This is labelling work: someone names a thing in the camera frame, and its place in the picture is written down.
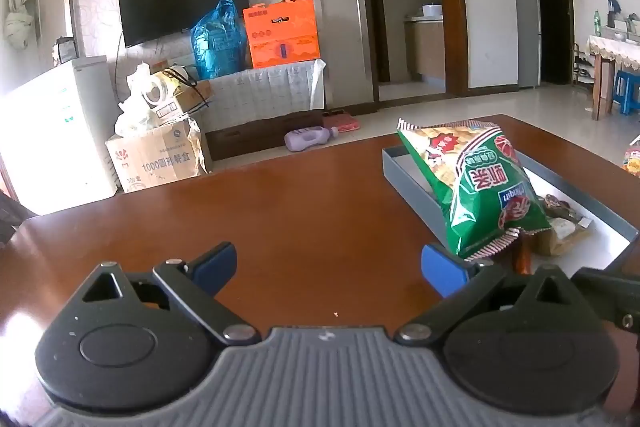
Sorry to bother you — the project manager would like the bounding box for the orange gift box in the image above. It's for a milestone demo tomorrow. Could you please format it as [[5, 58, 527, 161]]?
[[243, 0, 321, 68]]

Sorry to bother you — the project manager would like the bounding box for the white small refrigerator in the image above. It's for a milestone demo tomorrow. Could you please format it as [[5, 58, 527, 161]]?
[[1, 56, 119, 215]]

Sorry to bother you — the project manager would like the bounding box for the large cardboard box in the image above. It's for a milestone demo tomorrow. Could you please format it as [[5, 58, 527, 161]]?
[[105, 117, 208, 193]]

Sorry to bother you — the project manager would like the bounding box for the purple lotion bottle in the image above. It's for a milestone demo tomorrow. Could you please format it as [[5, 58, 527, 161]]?
[[284, 126, 338, 153]]

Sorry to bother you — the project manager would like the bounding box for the white crumpled plastic bag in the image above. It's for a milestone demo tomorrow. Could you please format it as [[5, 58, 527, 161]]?
[[115, 63, 160, 138]]

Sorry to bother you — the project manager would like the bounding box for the orange snack bar wrapper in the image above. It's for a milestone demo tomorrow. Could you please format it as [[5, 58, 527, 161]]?
[[512, 234, 532, 275]]

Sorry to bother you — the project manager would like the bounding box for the tv cabinet with white cloth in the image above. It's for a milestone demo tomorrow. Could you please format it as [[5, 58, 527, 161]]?
[[196, 58, 328, 162]]

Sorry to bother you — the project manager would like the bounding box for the grey shallow tray box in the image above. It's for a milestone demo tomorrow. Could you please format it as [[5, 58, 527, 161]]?
[[382, 145, 639, 275]]

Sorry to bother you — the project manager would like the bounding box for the dark chocolate candy wrapper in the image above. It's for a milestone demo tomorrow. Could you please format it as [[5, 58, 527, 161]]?
[[539, 194, 582, 223]]

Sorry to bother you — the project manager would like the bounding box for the small cardboard box with tape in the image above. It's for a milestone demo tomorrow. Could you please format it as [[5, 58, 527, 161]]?
[[144, 65, 213, 124]]

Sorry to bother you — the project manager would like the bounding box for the green shrimp chips bag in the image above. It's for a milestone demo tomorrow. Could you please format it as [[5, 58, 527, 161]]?
[[397, 119, 550, 260]]

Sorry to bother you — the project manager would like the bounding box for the blue plastic bag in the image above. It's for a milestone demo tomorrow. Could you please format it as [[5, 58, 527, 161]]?
[[191, 0, 247, 80]]

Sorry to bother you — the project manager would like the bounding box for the blue plastic stool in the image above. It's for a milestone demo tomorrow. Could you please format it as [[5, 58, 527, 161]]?
[[613, 70, 640, 116]]

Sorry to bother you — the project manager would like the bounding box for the clear wrapped biscuit packet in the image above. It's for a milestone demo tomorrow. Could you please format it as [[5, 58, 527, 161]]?
[[533, 217, 592, 257]]

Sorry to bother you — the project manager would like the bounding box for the silver tall refrigerator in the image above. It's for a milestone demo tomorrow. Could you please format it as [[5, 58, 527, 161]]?
[[515, 0, 540, 89]]

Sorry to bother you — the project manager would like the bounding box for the side table with lace cloth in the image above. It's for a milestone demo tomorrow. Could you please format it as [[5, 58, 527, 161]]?
[[586, 35, 639, 121]]

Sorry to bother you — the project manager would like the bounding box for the pink flat scale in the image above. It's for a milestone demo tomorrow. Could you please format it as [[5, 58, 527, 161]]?
[[322, 109, 360, 134]]

